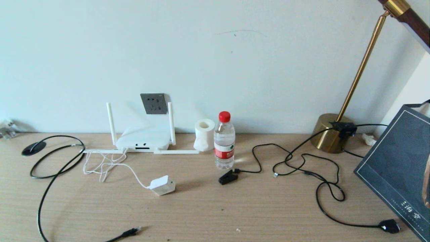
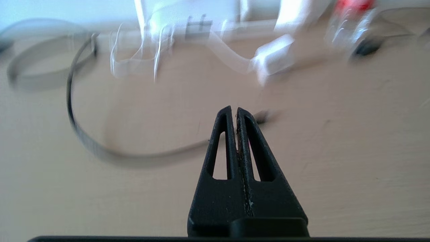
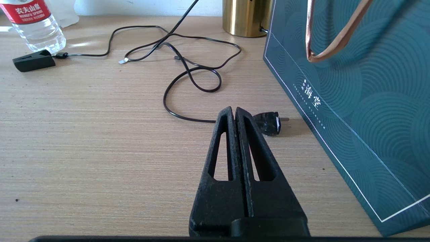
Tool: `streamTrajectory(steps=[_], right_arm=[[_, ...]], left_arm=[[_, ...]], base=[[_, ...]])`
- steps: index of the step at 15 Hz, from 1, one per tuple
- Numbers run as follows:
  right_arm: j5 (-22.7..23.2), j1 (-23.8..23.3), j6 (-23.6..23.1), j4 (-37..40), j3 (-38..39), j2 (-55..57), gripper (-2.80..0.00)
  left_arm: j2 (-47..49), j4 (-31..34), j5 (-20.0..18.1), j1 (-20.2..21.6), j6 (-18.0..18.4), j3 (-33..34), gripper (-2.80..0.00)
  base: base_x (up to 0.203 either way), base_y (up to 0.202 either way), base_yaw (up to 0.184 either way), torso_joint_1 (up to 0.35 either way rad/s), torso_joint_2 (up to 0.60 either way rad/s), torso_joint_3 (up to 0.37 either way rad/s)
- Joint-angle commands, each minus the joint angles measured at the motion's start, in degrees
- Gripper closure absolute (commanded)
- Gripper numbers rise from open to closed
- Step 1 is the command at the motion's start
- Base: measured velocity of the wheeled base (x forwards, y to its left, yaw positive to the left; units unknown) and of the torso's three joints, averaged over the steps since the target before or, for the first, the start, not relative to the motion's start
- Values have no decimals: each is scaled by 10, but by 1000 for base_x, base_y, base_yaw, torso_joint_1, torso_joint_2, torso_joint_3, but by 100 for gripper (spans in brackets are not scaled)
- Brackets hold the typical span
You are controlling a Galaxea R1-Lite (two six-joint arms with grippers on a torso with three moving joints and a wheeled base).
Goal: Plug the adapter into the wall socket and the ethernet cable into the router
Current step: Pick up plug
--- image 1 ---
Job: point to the white router with antennas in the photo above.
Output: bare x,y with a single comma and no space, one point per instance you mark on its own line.
142,139

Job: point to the white toilet paper roll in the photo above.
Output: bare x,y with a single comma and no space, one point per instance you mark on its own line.
204,137

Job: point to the water bottle with red cap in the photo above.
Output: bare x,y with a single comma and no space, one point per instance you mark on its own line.
224,141

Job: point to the brass desk lamp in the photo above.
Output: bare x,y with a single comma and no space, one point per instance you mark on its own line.
324,137

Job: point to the black inline adapter box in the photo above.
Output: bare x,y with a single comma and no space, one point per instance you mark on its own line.
344,128

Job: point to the crumpled white tissue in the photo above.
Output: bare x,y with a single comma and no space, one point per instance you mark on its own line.
369,139

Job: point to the black round desk grommet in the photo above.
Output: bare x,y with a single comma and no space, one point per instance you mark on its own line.
33,148

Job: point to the dark teal gift bag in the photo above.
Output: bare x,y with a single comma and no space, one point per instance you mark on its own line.
396,161

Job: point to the clear plastic object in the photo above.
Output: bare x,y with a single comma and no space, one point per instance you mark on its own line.
7,131

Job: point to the grey wall socket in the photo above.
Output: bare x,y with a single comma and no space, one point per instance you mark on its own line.
153,104

